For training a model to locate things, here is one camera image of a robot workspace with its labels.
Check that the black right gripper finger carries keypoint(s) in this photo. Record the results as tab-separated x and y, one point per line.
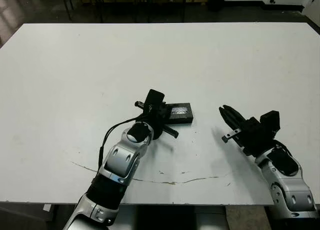
228	123
236	117

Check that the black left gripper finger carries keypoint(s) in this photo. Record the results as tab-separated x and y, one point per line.
169	114
165	107

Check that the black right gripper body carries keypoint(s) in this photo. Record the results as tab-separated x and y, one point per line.
251	140

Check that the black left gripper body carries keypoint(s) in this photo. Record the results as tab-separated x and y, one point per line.
157	125

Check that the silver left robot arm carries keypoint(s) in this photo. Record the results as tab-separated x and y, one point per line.
122	160

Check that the grey black robot torso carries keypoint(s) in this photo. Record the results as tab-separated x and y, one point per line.
165	220

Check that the black waste bin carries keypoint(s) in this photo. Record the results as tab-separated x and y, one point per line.
218	1

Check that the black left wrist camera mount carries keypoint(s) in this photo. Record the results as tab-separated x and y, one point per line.
153	100

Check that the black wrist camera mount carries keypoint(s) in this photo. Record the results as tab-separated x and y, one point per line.
269	122
153	100

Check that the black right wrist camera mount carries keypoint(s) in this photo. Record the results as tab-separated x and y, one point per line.
269	122

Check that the black metal frame leg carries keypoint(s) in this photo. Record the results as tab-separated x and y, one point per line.
67	5

